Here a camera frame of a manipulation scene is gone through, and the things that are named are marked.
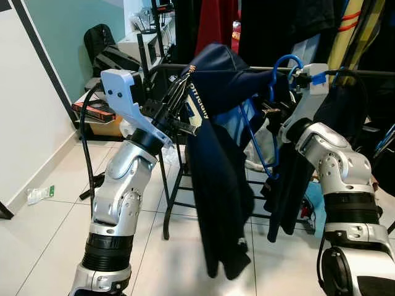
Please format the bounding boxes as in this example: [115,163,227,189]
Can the red hanging shirt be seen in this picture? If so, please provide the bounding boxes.
[196,0,240,56]

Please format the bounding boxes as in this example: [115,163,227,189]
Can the brown cardboard box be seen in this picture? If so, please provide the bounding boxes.
[77,92,124,138]

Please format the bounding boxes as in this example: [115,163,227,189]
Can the white shelf unit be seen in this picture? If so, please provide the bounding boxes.
[117,0,177,68]

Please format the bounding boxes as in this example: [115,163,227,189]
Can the yellow striped hanging garment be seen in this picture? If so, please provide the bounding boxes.
[327,0,386,72]

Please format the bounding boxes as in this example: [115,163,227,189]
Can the dark navy hanging garment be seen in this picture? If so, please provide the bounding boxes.
[262,83,365,244]

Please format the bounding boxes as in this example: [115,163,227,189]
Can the black backpack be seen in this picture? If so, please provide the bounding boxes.
[83,23,118,62]

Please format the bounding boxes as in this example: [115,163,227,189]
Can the clear plastic bag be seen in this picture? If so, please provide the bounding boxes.
[27,185,56,205]

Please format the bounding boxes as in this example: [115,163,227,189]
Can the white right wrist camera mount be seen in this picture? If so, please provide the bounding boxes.
[281,63,331,142]

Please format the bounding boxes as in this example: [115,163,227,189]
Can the black grey bag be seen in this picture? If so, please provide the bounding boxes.
[93,44,141,78]

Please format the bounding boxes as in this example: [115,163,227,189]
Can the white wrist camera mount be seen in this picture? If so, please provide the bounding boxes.
[100,69,173,149]
[281,63,331,142]

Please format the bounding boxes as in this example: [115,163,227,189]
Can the navy blue garment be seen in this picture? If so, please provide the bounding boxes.
[182,43,297,281]

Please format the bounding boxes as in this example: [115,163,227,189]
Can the blue plastic hanger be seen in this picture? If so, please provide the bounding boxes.
[238,54,304,181]

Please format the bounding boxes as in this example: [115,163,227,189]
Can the black hanging shirt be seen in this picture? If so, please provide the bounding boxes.
[238,0,337,68]

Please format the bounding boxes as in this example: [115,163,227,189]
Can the red black flat box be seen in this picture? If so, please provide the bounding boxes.
[72,100,118,124]

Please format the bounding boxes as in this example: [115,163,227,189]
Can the black metal clothes rack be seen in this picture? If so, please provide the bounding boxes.
[137,31,395,241]

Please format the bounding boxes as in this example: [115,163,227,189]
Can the light blue cloth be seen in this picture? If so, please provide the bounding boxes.
[306,182,328,238]

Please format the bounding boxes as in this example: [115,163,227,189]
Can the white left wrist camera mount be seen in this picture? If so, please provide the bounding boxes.
[100,69,173,149]

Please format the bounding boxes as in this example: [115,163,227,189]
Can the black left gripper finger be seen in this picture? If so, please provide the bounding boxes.
[165,74,186,109]
[177,79,194,114]

